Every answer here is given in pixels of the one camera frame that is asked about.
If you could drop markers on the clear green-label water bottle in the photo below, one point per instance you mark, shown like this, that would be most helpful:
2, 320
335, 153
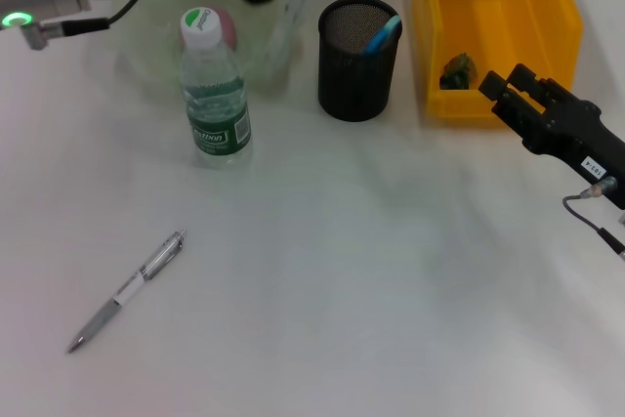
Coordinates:
217, 114

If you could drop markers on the light blue scissors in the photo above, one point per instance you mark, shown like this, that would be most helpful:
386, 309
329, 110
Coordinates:
383, 36

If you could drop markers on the clear plastic ruler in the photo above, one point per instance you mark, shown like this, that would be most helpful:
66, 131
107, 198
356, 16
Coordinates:
293, 16

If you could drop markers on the yellow plastic bin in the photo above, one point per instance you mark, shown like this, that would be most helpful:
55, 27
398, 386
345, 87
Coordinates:
527, 7

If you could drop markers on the black mesh pen holder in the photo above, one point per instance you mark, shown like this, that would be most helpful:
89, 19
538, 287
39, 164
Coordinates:
359, 80

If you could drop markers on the translucent green fruit bowl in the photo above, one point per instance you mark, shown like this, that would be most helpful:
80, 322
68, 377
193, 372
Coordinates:
259, 46

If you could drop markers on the pink peach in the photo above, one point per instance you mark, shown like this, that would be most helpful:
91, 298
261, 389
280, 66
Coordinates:
228, 31

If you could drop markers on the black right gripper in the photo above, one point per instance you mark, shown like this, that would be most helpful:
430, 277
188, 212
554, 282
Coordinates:
581, 143

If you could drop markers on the green plastic wrapper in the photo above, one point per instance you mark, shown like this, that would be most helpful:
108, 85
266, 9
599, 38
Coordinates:
459, 72

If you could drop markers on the silver white pen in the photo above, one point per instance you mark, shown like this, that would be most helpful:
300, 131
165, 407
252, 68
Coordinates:
127, 290

